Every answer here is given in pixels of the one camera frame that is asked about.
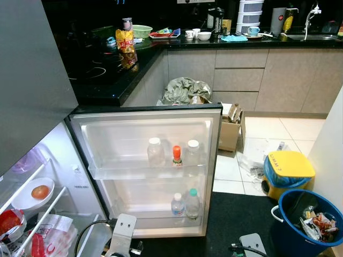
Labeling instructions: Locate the silver fridge door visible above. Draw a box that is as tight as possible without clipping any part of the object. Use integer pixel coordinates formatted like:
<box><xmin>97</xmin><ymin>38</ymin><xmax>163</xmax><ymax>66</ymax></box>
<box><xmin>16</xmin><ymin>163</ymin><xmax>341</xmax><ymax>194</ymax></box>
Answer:
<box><xmin>65</xmin><ymin>104</ymin><xmax>223</xmax><ymax>239</ymax></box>
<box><xmin>0</xmin><ymin>0</ymin><xmax>79</xmax><ymax>177</ymax></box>

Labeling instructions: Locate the silver fridge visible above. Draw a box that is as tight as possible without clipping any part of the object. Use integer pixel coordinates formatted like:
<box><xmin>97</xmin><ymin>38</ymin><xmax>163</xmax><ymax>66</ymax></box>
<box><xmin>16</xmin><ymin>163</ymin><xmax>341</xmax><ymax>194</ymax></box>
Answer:
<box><xmin>0</xmin><ymin>0</ymin><xmax>116</xmax><ymax>257</ymax></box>

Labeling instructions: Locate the yellow lidded bin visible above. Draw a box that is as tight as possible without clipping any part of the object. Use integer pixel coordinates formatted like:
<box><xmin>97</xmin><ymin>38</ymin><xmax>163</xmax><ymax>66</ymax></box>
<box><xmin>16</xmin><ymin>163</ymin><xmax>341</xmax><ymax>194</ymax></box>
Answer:
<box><xmin>263</xmin><ymin>150</ymin><xmax>316</xmax><ymax>200</ymax></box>

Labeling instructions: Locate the steel sink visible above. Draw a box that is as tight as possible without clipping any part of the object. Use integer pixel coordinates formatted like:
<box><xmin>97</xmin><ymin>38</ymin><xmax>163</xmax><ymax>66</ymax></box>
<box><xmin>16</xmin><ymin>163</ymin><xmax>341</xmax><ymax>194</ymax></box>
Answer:
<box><xmin>287</xmin><ymin>34</ymin><xmax>337</xmax><ymax>42</ymax></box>

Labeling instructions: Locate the crumpled wrapper rubbish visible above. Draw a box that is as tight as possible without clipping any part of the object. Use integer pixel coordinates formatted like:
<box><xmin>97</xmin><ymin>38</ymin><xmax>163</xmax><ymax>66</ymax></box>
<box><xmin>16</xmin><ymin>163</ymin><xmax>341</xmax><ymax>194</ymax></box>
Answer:
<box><xmin>300</xmin><ymin>206</ymin><xmax>339</xmax><ymax>244</ymax></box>

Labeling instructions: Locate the clear plastic floor bag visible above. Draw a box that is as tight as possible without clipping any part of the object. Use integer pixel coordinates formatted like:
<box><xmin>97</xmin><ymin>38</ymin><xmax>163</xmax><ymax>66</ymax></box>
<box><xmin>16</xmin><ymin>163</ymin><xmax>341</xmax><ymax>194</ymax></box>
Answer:
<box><xmin>236</xmin><ymin>140</ymin><xmax>290</xmax><ymax>183</ymax></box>

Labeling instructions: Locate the brown cardboard box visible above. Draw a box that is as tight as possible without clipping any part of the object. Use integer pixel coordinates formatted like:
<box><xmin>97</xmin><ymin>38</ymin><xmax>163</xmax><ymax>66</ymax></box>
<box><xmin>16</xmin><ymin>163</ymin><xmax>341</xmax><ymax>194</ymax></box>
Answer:
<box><xmin>219</xmin><ymin>103</ymin><xmax>246</xmax><ymax>153</ymax></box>

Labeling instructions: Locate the steel faucet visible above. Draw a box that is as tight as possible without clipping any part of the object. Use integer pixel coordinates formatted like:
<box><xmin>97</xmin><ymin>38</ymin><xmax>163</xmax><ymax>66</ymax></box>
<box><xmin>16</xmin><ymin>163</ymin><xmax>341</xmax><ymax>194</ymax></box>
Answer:
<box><xmin>303</xmin><ymin>4</ymin><xmax>322</xmax><ymax>41</ymax></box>

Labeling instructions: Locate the yellow bottle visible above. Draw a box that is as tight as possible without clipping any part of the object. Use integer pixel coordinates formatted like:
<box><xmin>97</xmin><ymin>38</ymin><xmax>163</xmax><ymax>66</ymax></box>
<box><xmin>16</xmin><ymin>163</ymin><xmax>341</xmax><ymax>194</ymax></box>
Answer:
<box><xmin>283</xmin><ymin>9</ymin><xmax>297</xmax><ymax>34</ymax></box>

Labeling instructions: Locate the blue bucket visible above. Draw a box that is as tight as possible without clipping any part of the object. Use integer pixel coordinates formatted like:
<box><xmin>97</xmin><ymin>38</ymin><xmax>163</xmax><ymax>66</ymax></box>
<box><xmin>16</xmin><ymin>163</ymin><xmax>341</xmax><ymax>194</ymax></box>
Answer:
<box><xmin>271</xmin><ymin>188</ymin><xmax>343</xmax><ymax>257</ymax></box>

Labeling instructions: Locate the grey jug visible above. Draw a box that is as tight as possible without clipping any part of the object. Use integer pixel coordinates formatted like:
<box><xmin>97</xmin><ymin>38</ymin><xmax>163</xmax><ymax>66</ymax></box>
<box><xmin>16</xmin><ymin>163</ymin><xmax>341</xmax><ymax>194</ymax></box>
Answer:
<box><xmin>270</xmin><ymin>7</ymin><xmax>288</xmax><ymax>36</ymax></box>

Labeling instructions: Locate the blue cloth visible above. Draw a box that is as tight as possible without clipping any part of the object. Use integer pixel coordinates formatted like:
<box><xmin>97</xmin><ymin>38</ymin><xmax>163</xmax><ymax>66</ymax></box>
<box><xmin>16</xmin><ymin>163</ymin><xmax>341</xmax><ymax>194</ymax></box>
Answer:
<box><xmin>221</xmin><ymin>35</ymin><xmax>249</xmax><ymax>42</ymax></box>

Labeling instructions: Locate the white drawer tower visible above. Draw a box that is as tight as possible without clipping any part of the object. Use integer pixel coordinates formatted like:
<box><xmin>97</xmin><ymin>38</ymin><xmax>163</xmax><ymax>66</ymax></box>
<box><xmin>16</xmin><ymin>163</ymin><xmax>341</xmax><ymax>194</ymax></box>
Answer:
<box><xmin>237</xmin><ymin>0</ymin><xmax>265</xmax><ymax>34</ymax></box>

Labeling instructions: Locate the clear white-capped jar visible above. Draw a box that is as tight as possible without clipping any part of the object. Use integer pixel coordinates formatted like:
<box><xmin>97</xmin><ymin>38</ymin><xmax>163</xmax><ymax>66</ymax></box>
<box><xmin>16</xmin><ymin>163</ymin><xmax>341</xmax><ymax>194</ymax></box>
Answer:
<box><xmin>147</xmin><ymin>137</ymin><xmax>165</xmax><ymax>168</ymax></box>
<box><xmin>184</xmin><ymin>140</ymin><xmax>203</xmax><ymax>167</ymax></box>

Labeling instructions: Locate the olive crumpled bag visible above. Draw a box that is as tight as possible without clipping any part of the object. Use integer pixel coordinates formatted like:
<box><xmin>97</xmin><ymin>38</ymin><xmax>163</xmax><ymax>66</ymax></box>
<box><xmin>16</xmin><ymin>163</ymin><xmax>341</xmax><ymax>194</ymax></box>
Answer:
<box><xmin>161</xmin><ymin>77</ymin><xmax>213</xmax><ymax>106</ymax></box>

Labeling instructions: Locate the green-capped water bottle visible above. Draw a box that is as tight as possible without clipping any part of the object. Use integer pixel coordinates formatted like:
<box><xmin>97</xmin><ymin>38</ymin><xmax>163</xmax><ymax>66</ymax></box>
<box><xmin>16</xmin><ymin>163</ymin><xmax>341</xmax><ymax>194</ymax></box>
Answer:
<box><xmin>185</xmin><ymin>188</ymin><xmax>202</xmax><ymax>219</ymax></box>

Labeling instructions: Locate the black steel kettle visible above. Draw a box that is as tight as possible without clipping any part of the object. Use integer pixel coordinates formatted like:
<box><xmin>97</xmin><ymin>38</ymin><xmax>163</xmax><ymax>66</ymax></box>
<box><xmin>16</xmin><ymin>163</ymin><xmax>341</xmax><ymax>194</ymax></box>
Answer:
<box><xmin>207</xmin><ymin>6</ymin><xmax>225</xmax><ymax>35</ymax></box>

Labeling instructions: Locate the orange-capped bottle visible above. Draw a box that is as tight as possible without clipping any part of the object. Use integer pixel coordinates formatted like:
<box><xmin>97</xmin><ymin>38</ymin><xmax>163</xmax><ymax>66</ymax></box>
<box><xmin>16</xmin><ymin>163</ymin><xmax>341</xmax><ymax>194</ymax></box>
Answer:
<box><xmin>171</xmin><ymin>145</ymin><xmax>182</xmax><ymax>168</ymax></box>

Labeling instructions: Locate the white-capped water bottle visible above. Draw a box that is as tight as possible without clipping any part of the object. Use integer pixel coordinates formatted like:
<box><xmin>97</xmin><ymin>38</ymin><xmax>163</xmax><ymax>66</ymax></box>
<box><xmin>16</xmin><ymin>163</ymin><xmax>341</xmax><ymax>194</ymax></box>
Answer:
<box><xmin>170</xmin><ymin>193</ymin><xmax>186</xmax><ymax>217</ymax></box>

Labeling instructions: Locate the red tray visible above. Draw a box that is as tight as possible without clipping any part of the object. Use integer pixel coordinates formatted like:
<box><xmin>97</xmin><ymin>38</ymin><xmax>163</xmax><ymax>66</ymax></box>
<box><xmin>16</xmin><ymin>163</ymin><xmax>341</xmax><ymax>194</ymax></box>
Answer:
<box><xmin>148</xmin><ymin>28</ymin><xmax>182</xmax><ymax>39</ymax></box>

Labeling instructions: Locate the green plastic bowl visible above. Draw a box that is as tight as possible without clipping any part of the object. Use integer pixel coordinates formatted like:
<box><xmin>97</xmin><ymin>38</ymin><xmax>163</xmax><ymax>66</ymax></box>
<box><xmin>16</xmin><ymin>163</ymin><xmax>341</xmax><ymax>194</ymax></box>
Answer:
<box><xmin>132</xmin><ymin>25</ymin><xmax>153</xmax><ymax>39</ymax></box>

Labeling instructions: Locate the yellow snack bag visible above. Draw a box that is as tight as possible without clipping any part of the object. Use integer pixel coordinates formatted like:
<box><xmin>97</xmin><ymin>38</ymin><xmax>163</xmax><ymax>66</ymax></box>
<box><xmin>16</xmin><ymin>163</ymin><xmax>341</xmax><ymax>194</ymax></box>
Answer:
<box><xmin>115</xmin><ymin>28</ymin><xmax>136</xmax><ymax>54</ymax></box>

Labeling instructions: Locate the black kitchen countertop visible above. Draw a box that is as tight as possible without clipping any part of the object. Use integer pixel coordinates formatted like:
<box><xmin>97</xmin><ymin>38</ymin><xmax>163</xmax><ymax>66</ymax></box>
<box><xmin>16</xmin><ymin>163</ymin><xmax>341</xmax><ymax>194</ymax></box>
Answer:
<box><xmin>54</xmin><ymin>32</ymin><xmax>343</xmax><ymax>106</ymax></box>

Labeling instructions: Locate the black induction hob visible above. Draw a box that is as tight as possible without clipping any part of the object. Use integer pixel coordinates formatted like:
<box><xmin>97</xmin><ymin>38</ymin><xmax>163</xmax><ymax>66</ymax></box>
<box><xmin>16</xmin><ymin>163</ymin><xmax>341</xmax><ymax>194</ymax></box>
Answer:
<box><xmin>64</xmin><ymin>48</ymin><xmax>135</xmax><ymax>84</ymax></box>

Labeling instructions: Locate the clear plastic food bag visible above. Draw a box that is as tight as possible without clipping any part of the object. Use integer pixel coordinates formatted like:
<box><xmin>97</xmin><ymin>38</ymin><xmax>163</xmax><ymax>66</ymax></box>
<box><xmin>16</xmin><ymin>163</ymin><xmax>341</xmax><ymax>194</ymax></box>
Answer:
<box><xmin>21</xmin><ymin>213</ymin><xmax>78</xmax><ymax>257</ymax></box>

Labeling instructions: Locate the red round fruit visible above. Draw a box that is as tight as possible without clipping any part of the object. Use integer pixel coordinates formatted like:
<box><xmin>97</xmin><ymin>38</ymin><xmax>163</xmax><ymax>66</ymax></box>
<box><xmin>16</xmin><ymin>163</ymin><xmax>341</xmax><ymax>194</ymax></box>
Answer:
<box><xmin>31</xmin><ymin>185</ymin><xmax>51</xmax><ymax>200</ymax></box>

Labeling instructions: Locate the purple plastic container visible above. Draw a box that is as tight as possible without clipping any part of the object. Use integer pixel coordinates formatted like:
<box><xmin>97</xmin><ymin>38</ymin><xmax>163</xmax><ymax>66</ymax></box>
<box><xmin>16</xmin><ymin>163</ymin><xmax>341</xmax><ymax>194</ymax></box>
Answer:
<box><xmin>11</xmin><ymin>147</ymin><xmax>46</xmax><ymax>175</ymax></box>

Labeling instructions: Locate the wide white bowl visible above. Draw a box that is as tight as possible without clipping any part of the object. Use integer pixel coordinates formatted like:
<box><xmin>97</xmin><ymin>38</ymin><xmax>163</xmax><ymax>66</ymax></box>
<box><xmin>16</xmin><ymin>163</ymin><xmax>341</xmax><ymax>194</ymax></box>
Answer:
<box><xmin>12</xmin><ymin>177</ymin><xmax>55</xmax><ymax>210</ymax></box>

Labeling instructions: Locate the red packet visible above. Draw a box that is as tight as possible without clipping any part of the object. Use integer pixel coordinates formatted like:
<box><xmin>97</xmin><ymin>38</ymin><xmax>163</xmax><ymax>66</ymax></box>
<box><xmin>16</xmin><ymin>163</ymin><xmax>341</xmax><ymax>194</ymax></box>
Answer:
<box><xmin>29</xmin><ymin>233</ymin><xmax>46</xmax><ymax>257</ymax></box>

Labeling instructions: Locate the red food bag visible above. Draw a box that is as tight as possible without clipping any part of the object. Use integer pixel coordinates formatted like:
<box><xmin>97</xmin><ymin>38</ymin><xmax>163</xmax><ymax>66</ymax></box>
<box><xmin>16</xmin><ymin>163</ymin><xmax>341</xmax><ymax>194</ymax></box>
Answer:
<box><xmin>0</xmin><ymin>209</ymin><xmax>25</xmax><ymax>236</ymax></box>

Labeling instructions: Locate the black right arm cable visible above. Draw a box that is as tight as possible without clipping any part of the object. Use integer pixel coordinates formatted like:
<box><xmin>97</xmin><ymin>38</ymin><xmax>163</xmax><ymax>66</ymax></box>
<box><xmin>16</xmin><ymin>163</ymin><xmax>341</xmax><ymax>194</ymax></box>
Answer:
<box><xmin>229</xmin><ymin>244</ymin><xmax>269</xmax><ymax>257</ymax></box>

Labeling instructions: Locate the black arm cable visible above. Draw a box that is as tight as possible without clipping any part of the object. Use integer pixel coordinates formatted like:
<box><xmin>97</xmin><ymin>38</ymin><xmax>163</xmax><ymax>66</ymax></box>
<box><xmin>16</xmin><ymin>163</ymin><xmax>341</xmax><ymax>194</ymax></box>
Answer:
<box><xmin>229</xmin><ymin>244</ymin><xmax>269</xmax><ymax>257</ymax></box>
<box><xmin>74</xmin><ymin>218</ymin><xmax>116</xmax><ymax>257</ymax></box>

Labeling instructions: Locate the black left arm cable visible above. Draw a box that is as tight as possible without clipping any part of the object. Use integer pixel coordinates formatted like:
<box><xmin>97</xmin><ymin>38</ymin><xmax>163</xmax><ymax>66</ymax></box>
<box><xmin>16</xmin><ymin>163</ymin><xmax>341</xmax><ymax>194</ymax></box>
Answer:
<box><xmin>74</xmin><ymin>218</ymin><xmax>116</xmax><ymax>257</ymax></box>

